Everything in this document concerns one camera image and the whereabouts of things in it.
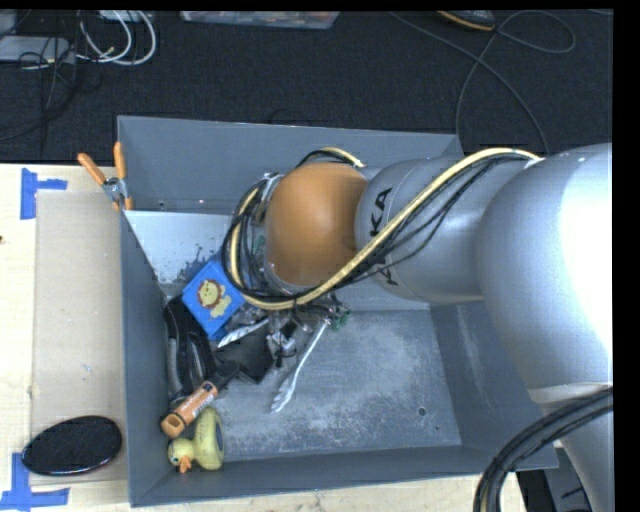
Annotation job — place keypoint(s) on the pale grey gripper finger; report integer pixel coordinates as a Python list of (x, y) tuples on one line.
[(310, 350), (278, 387)]

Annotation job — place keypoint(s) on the black flat cloth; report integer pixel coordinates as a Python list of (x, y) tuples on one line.
[(245, 360)]

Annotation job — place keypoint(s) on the silver striped flat piece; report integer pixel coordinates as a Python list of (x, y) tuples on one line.
[(242, 334)]

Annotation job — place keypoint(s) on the grey metal bin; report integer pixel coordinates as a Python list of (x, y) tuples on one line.
[(360, 400)]

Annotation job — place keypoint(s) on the blue block with lion picture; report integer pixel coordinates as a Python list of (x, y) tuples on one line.
[(212, 300)]

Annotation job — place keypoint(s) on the orange and black tool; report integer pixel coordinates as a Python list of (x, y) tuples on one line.
[(192, 404)]

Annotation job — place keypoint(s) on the yellow toy duck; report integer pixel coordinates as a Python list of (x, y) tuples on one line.
[(202, 442)]

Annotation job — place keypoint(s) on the black oval case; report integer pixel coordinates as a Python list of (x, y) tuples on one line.
[(72, 445)]

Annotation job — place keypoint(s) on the pale flat board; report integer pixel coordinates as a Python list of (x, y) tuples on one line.
[(75, 300)]

